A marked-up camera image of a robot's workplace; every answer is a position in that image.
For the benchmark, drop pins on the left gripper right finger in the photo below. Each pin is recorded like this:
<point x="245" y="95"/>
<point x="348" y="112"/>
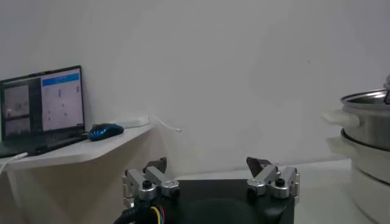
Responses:
<point x="268" y="179"/>

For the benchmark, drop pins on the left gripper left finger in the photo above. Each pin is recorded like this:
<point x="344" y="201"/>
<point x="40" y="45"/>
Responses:
<point x="152" y="182"/>

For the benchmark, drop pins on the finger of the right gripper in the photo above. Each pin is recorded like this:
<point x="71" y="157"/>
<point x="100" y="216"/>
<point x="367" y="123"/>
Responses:
<point x="387" y="95"/>

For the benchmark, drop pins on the stainless steel steamer basket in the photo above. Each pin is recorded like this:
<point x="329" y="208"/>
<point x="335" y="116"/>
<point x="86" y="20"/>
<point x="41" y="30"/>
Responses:
<point x="368" y="128"/>

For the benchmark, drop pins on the white rectangular adapter box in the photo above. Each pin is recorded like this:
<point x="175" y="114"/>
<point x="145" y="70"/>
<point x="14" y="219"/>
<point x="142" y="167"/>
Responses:
<point x="132" y="121"/>

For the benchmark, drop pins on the blue computer mouse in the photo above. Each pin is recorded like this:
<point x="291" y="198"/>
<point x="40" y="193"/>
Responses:
<point x="105" y="132"/>

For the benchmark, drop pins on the white side table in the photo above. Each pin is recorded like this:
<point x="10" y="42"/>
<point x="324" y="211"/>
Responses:
<point x="76" y="152"/>

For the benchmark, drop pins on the white electric cooker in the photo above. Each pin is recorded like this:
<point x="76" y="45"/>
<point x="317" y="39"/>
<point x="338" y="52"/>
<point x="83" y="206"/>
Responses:
<point x="371" y="188"/>

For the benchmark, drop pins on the black laptop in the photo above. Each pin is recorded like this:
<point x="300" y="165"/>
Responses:
<point x="45" y="103"/>

